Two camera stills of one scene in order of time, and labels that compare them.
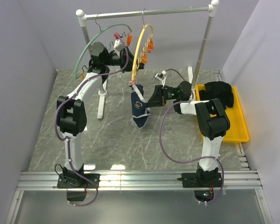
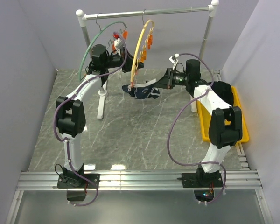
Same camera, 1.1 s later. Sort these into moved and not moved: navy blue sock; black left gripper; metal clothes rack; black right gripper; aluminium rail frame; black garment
Moved: navy blue sock; black right gripper
Not moved: aluminium rail frame; metal clothes rack; black left gripper; black garment
